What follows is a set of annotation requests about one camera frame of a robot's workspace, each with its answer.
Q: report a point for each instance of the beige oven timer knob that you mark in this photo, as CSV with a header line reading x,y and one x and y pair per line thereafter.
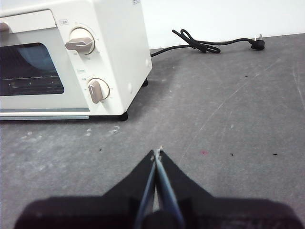
x,y
97,90

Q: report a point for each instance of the pale blue oven crumb tray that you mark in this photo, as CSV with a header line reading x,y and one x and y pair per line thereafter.
x,y
47,117

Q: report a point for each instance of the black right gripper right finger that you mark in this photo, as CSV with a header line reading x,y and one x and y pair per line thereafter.
x,y
226,214

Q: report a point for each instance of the beige oven temperature knob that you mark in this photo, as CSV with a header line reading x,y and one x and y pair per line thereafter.
x,y
79,41

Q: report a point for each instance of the white Toshiba toaster oven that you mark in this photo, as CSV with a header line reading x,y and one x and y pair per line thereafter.
x,y
124,47

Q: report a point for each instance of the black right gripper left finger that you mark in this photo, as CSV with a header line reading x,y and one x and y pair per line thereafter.
x,y
95,212

